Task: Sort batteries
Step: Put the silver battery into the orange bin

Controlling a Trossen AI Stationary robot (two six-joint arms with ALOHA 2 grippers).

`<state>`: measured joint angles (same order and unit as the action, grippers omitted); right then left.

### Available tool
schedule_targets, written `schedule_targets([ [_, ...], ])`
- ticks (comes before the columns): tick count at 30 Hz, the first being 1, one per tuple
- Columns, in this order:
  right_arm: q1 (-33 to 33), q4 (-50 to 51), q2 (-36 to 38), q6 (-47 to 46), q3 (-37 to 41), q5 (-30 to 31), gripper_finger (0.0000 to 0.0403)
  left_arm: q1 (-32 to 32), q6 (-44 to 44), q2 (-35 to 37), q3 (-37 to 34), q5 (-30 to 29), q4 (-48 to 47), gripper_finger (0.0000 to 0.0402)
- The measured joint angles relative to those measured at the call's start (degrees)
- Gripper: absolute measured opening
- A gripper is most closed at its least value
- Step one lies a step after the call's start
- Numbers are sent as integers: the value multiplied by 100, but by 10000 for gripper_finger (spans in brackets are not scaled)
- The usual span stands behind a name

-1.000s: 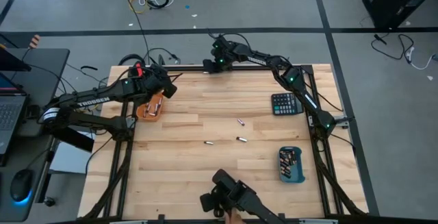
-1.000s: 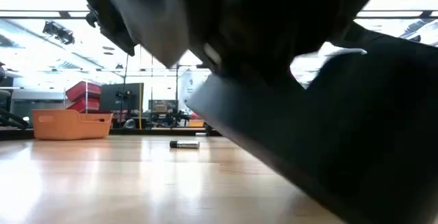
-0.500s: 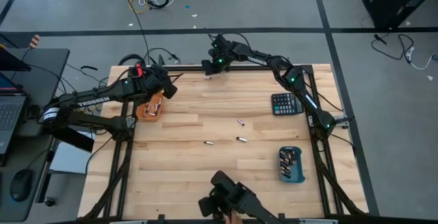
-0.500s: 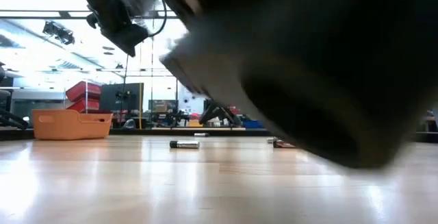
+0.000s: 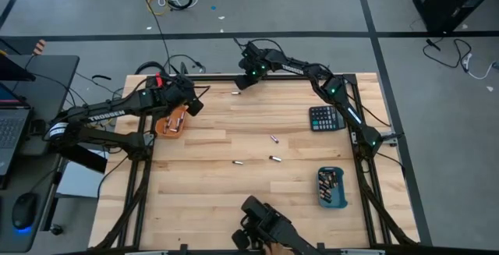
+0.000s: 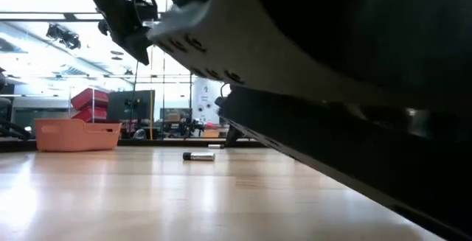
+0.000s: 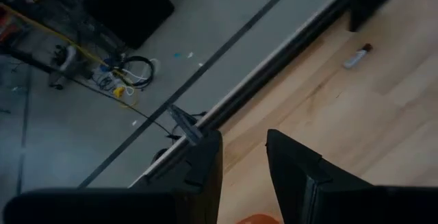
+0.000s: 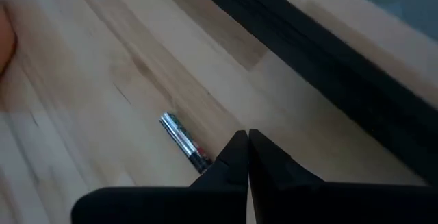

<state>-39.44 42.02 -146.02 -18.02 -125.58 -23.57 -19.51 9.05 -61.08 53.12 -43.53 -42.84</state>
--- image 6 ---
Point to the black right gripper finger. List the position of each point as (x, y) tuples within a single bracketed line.
[(228, 49), (368, 152)]

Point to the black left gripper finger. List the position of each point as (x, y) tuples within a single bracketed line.
[(142, 49)]

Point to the silver AA battery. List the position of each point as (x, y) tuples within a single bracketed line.
[(216, 146)]

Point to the orange plastic bin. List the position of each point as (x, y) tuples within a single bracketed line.
[(73, 136)]

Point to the black background robot arm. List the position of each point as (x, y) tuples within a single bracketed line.
[(190, 126)]

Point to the black background monitor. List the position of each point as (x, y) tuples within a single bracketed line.
[(131, 104)]

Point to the red storage bin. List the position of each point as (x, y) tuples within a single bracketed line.
[(88, 112), (90, 97)]

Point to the silver battery with black end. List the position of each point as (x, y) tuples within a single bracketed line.
[(199, 156)]

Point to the black chair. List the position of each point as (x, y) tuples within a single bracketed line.
[(5, 115)]

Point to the black ceiling camera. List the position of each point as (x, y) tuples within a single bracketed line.
[(63, 36)]

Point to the black aluminium table frame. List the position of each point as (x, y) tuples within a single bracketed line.
[(166, 142)]

